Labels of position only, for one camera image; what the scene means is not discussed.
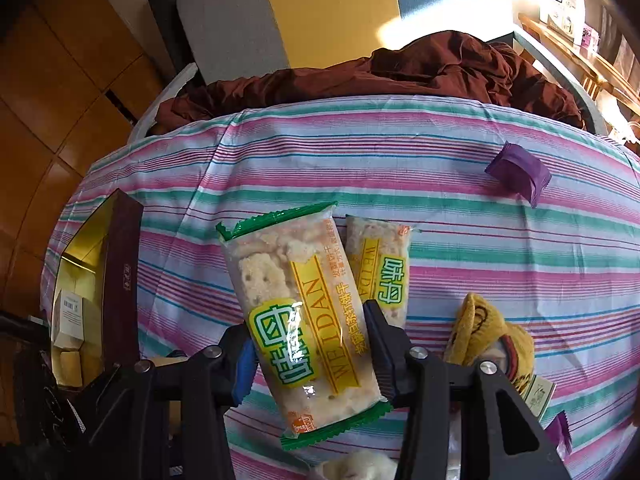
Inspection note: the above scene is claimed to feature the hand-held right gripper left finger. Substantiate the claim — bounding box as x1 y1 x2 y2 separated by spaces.
70 322 259 480

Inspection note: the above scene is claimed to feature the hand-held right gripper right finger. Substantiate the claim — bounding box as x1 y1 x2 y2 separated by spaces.
362 300 573 480

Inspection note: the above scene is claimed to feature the biscuit packet with green ends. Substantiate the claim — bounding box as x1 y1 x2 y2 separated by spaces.
345 214 416 326
216 201 393 453

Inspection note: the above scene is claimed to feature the maroon gift box gold interior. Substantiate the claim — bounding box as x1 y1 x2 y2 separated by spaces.
50 189 146 391

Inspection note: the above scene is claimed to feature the purple candy wrapper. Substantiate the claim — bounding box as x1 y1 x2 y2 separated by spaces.
484 141 552 209
545 410 573 456

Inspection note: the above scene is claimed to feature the yellow knitted toy in bag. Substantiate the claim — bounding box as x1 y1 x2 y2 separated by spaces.
442 292 536 401

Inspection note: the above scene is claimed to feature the white fluffy soft item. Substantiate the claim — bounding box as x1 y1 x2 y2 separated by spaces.
307 449 401 480

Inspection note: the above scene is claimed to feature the small green carton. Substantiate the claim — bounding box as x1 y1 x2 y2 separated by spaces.
520 375 557 418

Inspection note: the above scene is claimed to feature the pale yellow packet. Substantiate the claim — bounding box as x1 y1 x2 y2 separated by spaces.
52 350 83 386

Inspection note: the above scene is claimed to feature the small white labelled carton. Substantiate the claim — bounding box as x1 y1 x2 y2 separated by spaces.
52 287 96 348

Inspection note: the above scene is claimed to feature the striped bedsheet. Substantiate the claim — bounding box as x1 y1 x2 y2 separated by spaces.
40 95 640 480

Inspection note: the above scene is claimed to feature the brown blanket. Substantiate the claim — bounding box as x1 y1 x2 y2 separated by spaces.
155 30 586 136

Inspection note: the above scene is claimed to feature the grey yellow blue headboard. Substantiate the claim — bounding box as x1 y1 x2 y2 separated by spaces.
175 0 516 86

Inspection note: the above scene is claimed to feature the wooden desk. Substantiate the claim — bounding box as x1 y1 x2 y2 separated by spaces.
517 12 640 106

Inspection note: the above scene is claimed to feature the wooden wardrobe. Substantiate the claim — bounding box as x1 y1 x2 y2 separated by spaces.
0 0 171 321

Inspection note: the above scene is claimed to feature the white printed box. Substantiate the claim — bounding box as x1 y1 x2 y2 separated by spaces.
540 0 586 46

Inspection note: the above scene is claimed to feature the white bed side rail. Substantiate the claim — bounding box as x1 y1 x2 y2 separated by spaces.
127 62 198 141

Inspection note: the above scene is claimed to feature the grey-blue bed frame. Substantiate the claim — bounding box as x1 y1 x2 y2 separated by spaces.
512 27 608 133

